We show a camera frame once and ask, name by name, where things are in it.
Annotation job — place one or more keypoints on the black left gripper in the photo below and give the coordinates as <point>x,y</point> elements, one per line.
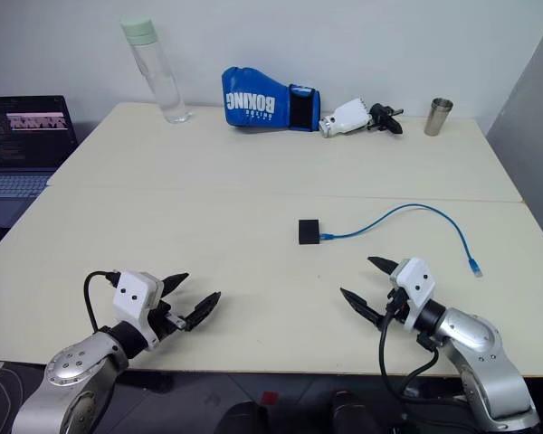
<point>160,323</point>

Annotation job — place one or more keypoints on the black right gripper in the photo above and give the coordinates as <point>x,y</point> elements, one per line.
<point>396,309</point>

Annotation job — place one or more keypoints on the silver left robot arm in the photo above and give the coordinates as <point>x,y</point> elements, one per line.
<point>79,361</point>

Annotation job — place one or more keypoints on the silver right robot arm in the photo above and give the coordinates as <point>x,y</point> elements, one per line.
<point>475,339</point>

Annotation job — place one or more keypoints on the small black box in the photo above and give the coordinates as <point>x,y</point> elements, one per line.
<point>308,232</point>

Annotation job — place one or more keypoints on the dark rounded shape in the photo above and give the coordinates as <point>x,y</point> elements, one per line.
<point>249,418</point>

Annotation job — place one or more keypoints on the white robot hand part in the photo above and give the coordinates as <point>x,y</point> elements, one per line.
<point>348,116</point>

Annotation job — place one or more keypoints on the stainless steel cup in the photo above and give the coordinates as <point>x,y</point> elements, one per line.
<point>438,117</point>

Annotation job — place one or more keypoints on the blue boxing glove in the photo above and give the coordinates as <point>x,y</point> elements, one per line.
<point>253,101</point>

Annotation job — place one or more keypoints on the clear bottle with green lid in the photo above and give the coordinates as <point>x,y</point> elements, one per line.
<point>160,81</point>

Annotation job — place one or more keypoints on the grey partition panel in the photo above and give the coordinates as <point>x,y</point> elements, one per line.
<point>531,135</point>

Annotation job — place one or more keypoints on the open laptop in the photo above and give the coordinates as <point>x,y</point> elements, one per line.
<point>22,135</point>

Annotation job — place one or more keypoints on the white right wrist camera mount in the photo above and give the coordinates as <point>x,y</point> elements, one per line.
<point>416,278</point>

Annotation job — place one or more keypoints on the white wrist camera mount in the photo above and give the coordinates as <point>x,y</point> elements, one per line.
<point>133,294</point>
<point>416,278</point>

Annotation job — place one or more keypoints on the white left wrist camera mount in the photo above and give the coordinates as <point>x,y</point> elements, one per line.
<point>133,294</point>

